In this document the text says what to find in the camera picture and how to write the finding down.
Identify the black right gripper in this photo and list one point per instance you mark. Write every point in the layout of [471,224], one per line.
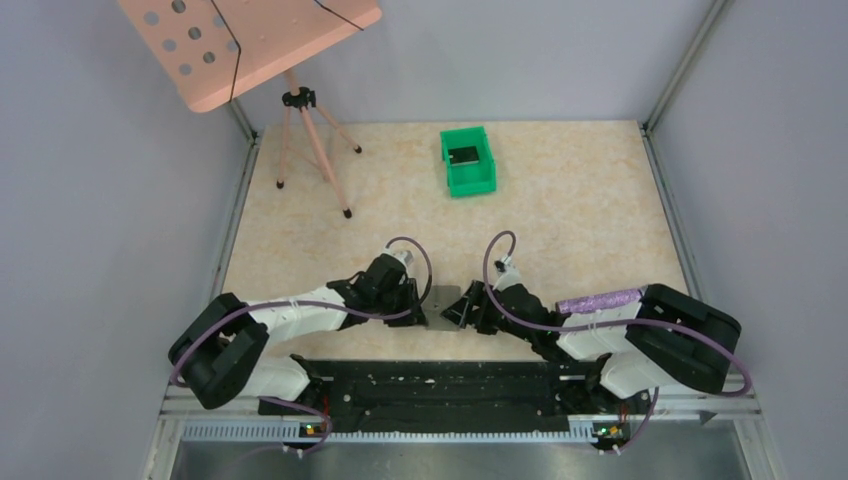
[462,312]

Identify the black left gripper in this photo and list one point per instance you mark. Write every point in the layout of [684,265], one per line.
[414,318]

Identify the grey card holder wallet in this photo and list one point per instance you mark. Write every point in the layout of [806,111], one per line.
[440,298]

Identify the black card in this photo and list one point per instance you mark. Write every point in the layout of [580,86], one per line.
[463,155]

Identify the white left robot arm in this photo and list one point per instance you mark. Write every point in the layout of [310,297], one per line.
[224,353]

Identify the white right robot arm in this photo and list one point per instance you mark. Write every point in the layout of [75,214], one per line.
[636,339]

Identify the green plastic bin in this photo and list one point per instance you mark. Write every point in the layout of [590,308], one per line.
[470,179]

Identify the pink music stand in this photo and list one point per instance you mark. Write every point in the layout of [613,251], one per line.
[215,51]

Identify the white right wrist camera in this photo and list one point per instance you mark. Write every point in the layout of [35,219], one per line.
[505,266]

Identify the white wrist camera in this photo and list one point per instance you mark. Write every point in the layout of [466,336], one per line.
[505,266]
[404,256]

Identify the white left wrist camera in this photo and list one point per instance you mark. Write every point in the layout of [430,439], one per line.
[404,256]

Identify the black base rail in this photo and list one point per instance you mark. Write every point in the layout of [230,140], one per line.
[459,396]

